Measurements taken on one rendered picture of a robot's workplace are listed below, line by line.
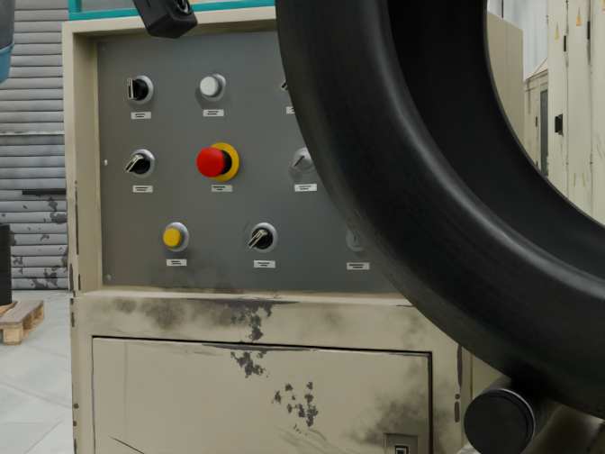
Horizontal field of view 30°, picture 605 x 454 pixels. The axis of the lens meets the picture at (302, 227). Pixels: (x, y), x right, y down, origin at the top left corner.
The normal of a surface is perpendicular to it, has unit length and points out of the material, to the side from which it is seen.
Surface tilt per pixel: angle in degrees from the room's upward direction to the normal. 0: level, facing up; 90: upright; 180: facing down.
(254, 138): 90
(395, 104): 94
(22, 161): 90
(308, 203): 90
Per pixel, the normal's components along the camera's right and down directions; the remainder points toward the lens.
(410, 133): -0.51, 0.15
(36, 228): -0.04, 0.05
